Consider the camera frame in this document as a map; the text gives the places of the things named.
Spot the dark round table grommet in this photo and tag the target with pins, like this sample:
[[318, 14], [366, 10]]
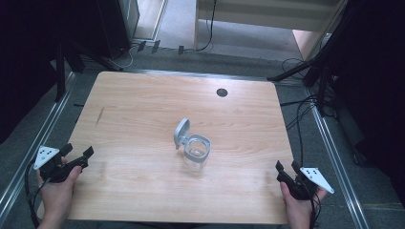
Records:
[[222, 92]]

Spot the white furniture panel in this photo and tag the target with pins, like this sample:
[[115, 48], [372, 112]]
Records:
[[264, 12]]

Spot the dark cabinet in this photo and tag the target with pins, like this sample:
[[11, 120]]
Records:
[[117, 22]]

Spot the black metal stand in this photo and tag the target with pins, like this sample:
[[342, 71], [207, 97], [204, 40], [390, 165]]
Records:
[[59, 73], [321, 73]]

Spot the clear jar with grey lid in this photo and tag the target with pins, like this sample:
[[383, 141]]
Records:
[[196, 151]]

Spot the silver floor rail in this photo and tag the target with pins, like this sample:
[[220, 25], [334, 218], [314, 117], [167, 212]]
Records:
[[337, 165], [35, 146]]

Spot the person's left hand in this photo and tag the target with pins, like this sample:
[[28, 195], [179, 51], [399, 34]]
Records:
[[59, 197]]

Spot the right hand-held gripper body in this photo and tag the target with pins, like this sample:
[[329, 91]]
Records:
[[315, 178]]

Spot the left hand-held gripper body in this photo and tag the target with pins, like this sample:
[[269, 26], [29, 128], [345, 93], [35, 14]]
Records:
[[47, 159]]

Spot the person's right hand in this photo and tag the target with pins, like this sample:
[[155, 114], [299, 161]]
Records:
[[299, 210]]

